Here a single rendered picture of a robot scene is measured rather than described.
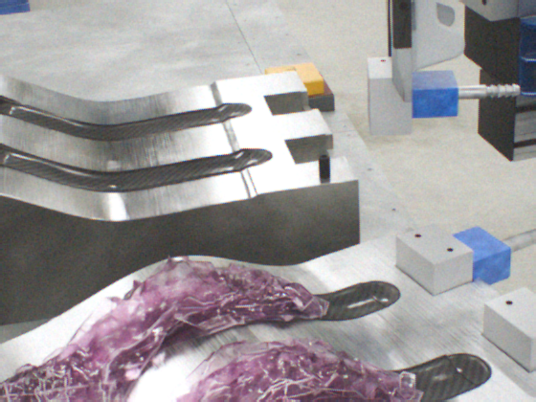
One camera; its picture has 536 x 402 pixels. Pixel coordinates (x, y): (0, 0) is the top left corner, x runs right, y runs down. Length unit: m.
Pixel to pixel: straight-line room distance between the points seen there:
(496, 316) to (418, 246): 0.10
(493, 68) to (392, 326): 0.58
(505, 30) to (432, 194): 1.52
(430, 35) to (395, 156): 2.06
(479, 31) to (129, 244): 0.59
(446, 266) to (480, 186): 2.00
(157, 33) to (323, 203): 0.71
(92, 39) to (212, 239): 0.72
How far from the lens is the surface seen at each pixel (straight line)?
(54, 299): 0.88
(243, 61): 1.39
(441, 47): 0.86
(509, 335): 0.71
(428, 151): 2.94
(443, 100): 0.90
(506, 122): 1.26
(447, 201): 2.68
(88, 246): 0.86
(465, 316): 0.76
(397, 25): 0.84
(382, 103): 0.89
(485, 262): 0.80
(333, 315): 0.76
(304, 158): 0.95
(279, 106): 1.04
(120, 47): 1.49
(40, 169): 0.91
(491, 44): 1.26
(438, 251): 0.78
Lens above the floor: 1.29
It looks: 29 degrees down
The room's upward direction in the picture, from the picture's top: 5 degrees counter-clockwise
